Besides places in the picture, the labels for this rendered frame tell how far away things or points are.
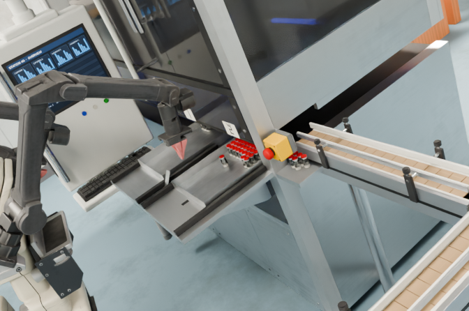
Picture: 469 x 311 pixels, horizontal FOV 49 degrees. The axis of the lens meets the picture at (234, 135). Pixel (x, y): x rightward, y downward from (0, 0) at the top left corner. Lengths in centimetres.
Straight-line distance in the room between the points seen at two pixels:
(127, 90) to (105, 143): 110
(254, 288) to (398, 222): 83
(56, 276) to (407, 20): 158
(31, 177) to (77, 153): 111
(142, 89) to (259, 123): 43
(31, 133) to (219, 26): 63
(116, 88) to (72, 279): 64
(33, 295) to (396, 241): 149
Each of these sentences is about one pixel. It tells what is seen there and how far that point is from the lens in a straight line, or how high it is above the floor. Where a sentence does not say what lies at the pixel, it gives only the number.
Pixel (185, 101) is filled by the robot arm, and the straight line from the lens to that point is 168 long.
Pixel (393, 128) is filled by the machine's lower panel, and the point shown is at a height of 70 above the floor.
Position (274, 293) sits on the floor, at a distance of 265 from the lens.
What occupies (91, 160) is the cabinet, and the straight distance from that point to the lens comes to 258.
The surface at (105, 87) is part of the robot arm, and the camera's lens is 145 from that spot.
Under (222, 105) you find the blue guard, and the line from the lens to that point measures 184.
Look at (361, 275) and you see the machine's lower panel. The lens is 232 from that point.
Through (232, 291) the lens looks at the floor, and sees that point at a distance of 277.
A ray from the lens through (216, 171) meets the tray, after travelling 196.
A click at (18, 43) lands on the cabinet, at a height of 152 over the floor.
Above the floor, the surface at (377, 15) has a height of 117.
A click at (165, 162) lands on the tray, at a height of 88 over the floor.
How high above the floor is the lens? 183
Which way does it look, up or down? 26 degrees down
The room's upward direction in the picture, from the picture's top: 24 degrees counter-clockwise
